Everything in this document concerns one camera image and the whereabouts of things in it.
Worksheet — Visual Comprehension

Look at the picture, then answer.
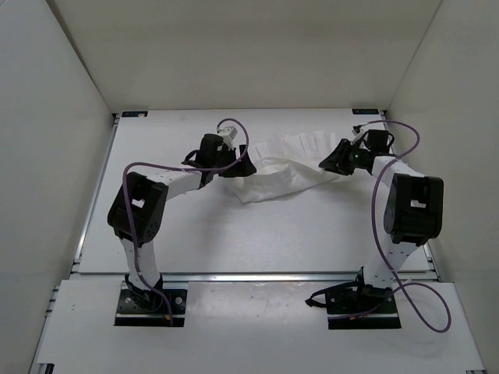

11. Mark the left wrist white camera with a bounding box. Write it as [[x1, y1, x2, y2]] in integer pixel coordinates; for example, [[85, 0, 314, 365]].
[[217, 125, 238, 143]]

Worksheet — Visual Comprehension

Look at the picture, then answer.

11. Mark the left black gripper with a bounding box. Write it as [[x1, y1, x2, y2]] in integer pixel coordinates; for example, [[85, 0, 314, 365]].
[[213, 144, 256, 178]]

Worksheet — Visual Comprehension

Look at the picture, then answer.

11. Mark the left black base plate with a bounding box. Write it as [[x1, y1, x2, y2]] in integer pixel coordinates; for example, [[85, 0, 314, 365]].
[[114, 284, 188, 328]]

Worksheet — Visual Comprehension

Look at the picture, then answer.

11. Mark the left blue corner label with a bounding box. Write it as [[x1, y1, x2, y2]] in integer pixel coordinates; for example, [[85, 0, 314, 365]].
[[121, 111, 148, 118]]

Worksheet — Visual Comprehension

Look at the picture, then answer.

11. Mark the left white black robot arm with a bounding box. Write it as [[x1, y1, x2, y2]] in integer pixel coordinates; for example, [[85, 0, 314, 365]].
[[107, 128, 257, 315]]

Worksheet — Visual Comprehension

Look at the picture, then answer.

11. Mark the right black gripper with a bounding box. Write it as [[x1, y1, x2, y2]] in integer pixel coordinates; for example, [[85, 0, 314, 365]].
[[320, 139, 369, 176]]

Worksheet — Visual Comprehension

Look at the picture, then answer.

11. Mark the purple cable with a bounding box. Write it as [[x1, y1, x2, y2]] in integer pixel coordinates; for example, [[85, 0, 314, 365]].
[[352, 121, 453, 334], [122, 118, 250, 305]]

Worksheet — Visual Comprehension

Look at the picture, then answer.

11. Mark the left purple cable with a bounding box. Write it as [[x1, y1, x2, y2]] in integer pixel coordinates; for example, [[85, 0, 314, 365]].
[[122, 118, 250, 305]]

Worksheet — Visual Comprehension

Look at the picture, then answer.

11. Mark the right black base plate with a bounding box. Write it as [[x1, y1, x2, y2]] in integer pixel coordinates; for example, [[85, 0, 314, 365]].
[[305, 276, 402, 330]]

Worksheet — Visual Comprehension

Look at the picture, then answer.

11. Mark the blue corner label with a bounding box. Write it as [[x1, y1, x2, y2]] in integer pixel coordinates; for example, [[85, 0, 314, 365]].
[[352, 108, 379, 115], [121, 111, 148, 118]]

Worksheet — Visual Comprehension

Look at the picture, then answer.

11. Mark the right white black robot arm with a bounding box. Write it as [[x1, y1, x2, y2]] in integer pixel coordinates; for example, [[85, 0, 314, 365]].
[[319, 127, 444, 312]]

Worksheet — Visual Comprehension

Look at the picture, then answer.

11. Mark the right blue corner label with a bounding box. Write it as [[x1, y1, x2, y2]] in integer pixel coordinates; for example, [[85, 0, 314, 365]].
[[352, 108, 379, 115]]

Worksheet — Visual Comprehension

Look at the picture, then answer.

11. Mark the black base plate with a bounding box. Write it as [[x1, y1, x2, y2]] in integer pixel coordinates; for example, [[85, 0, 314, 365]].
[[305, 276, 402, 330], [114, 284, 188, 328]]

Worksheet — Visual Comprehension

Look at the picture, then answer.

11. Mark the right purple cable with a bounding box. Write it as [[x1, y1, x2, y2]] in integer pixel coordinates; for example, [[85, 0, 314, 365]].
[[352, 121, 453, 334]]

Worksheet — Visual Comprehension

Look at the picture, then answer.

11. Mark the aluminium front rail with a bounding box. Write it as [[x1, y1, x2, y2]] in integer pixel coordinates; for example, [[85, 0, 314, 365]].
[[69, 270, 438, 283]]

